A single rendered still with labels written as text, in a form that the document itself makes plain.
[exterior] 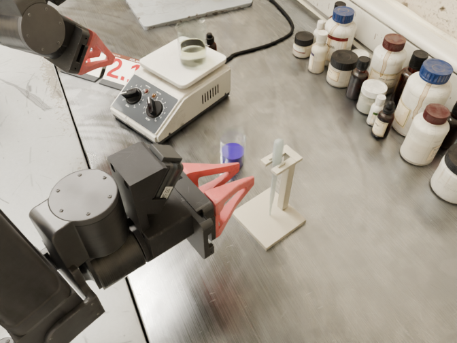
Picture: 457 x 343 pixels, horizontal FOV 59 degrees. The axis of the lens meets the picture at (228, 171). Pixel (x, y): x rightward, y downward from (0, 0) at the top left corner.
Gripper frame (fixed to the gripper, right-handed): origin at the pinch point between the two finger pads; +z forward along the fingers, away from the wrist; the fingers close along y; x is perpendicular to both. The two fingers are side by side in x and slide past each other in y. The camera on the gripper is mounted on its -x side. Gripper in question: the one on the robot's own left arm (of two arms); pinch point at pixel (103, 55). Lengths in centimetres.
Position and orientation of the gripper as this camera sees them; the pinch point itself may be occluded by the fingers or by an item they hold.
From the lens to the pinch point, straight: 72.9
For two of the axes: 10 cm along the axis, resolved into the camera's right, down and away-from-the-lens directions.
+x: -4.2, 8.7, 2.4
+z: 5.0, 0.0, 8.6
